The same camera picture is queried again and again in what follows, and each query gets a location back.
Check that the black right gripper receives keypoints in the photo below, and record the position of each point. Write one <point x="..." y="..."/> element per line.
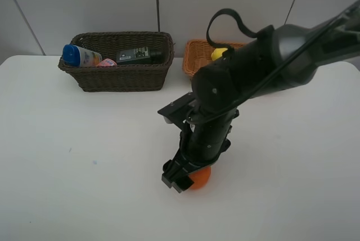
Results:
<point x="200" y="146"/>

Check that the orange tangerine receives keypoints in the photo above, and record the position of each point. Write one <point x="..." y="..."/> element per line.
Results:
<point x="200" y="178"/>

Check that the black pump dispenser bottle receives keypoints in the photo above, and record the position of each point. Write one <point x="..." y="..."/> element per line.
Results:
<point x="141" y="56"/>

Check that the yellow lemon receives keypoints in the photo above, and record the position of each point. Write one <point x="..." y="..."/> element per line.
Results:
<point x="217" y="53"/>

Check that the pink tube bottle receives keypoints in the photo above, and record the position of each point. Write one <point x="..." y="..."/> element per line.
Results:
<point x="107" y="63"/>

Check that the blue capped white bottle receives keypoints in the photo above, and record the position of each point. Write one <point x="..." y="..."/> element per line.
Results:
<point x="80" y="57"/>

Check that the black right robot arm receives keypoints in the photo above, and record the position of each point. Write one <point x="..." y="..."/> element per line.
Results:
<point x="276" y="59"/>

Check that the dark brown wicker basket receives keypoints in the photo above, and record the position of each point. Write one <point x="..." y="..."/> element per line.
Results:
<point x="122" y="78"/>

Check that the orange wicker basket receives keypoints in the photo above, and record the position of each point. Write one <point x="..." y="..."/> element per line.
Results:
<point x="197" y="54"/>

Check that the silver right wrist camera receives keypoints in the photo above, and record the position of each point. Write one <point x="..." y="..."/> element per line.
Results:
<point x="177" y="111"/>

